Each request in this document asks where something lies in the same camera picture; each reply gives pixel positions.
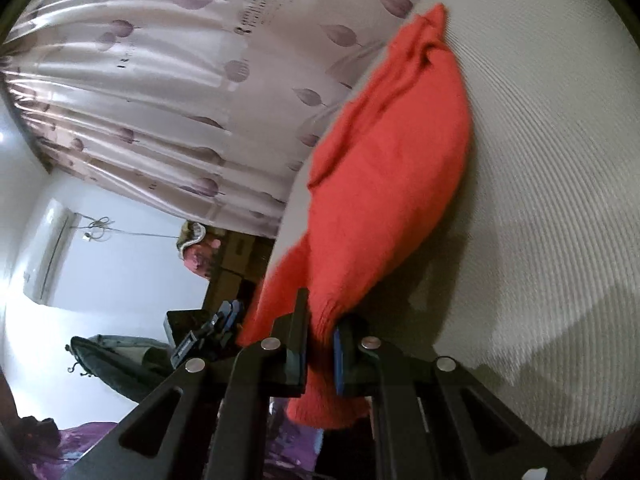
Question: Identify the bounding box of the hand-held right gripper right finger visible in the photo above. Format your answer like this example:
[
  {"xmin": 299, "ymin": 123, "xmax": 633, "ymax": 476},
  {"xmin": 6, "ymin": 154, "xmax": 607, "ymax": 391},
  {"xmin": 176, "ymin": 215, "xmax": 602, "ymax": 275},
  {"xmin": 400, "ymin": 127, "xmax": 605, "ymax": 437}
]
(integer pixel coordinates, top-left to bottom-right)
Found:
[{"xmin": 332, "ymin": 312, "xmax": 591, "ymax": 480}]

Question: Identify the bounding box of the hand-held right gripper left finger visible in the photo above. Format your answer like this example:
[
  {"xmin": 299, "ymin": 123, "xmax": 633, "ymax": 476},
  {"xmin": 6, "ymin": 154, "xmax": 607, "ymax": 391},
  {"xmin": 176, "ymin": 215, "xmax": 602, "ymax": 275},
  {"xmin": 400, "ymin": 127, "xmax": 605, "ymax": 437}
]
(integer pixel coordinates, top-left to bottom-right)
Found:
[{"xmin": 60, "ymin": 287, "xmax": 311, "ymax": 480}]

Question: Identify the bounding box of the red knit sweater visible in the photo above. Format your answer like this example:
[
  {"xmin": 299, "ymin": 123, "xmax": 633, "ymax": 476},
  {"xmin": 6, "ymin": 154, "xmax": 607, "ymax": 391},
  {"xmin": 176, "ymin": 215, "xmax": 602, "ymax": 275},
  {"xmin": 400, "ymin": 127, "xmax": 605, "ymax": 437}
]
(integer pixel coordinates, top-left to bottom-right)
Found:
[{"xmin": 235, "ymin": 2, "xmax": 476, "ymax": 431}]

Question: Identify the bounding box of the wooden cabinet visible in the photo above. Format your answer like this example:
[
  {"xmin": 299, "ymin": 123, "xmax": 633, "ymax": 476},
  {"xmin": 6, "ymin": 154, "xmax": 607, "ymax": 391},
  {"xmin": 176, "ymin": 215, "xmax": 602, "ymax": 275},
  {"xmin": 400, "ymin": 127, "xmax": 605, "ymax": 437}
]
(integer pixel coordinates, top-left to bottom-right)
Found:
[{"xmin": 202, "ymin": 230, "xmax": 276, "ymax": 321}]

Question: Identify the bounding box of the colourful patterned bag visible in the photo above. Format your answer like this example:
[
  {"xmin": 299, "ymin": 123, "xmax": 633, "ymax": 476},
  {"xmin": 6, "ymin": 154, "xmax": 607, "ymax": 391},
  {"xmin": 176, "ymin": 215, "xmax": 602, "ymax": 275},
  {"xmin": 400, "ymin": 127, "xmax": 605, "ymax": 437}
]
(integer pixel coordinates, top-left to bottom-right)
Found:
[{"xmin": 176, "ymin": 222, "xmax": 223, "ymax": 281}]

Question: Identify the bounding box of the dark hanging jacket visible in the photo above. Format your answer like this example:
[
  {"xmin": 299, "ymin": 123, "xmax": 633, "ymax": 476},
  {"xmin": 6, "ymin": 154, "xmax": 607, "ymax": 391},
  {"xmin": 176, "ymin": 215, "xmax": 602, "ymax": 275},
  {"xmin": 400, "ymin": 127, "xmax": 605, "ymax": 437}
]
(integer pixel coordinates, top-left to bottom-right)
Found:
[{"xmin": 65, "ymin": 334, "xmax": 176, "ymax": 406}]

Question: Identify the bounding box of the person's purple garment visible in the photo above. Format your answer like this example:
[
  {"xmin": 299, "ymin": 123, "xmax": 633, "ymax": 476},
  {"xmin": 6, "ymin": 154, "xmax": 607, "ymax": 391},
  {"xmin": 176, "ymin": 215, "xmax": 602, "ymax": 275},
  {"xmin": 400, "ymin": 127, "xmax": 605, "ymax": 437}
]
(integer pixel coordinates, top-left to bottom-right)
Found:
[{"xmin": 55, "ymin": 405, "xmax": 326, "ymax": 466}]

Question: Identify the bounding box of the beige leaf-print curtain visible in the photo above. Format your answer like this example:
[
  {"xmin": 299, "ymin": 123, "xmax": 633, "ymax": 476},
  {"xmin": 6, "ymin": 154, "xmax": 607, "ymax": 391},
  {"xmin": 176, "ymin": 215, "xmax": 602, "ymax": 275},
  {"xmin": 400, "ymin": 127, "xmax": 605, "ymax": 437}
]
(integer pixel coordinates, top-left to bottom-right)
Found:
[{"xmin": 0, "ymin": 0, "xmax": 431, "ymax": 241}]

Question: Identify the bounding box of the thin wall cable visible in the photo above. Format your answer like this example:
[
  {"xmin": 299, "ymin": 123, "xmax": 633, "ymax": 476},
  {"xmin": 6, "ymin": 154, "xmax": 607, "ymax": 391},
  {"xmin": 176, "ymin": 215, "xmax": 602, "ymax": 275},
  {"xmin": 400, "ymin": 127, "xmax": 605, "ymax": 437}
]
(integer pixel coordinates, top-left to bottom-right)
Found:
[{"xmin": 80, "ymin": 216, "xmax": 183, "ymax": 241}]

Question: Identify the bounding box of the white wall air conditioner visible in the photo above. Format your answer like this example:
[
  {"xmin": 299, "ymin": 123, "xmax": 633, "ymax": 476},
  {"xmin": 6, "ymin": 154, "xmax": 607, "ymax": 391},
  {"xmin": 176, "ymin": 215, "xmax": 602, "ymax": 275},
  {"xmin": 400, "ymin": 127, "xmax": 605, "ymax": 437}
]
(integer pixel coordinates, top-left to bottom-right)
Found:
[{"xmin": 22, "ymin": 199, "xmax": 81, "ymax": 306}]

